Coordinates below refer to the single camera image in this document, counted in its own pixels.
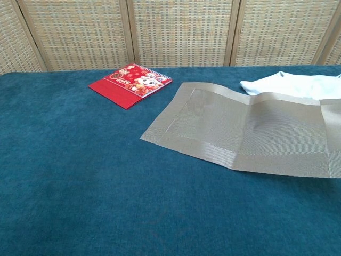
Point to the red desk calendar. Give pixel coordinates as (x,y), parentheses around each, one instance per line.
(128,85)

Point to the woven bamboo screen panel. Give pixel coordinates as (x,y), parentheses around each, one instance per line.
(336,56)
(181,32)
(13,40)
(80,34)
(279,32)

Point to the silver woven placemat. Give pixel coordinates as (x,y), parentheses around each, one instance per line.
(226,125)

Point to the teal fabric table cover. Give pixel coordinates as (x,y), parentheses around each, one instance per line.
(106,173)

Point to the white crumpled shirt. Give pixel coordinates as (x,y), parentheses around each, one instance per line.
(279,85)

